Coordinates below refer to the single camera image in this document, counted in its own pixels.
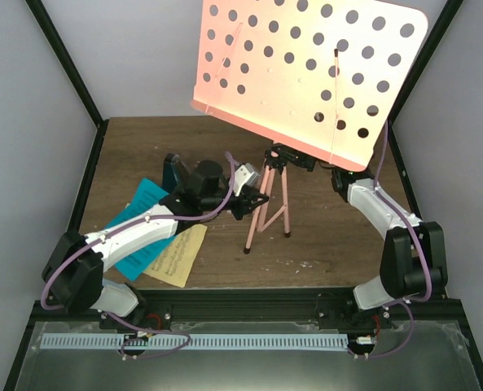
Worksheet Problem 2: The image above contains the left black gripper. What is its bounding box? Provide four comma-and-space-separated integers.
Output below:
200, 185, 268, 219

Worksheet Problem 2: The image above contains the black metronome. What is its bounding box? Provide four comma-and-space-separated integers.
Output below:
161, 153, 190, 193

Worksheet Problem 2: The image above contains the pink music stand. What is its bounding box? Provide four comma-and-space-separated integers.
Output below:
190, 0, 429, 256

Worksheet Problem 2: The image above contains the yellow sheet music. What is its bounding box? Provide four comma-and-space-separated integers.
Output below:
143, 224, 208, 288

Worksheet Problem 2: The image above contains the blue sheet music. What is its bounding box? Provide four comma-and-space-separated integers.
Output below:
86, 178, 178, 281

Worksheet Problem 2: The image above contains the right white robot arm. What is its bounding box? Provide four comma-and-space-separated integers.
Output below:
330, 166, 448, 328

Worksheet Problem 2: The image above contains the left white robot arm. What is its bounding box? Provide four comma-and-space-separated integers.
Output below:
41, 153, 269, 329

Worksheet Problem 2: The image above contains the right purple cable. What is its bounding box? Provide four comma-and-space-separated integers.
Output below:
367, 120, 434, 359

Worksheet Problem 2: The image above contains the black aluminium frame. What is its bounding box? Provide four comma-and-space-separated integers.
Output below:
27, 1, 483, 390

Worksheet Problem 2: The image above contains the light blue slotted cable duct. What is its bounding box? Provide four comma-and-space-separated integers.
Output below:
40, 333, 349, 351

